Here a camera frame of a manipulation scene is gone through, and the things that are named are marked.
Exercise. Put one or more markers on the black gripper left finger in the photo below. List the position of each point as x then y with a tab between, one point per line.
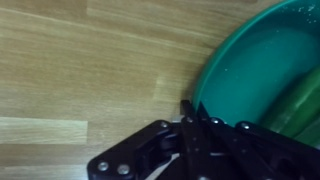
193	153

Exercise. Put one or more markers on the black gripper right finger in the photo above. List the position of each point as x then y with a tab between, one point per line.
260	153

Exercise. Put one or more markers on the dark green plate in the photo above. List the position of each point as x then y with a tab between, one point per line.
253	66

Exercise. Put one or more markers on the dark green cucumber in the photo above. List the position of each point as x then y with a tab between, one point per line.
296	100

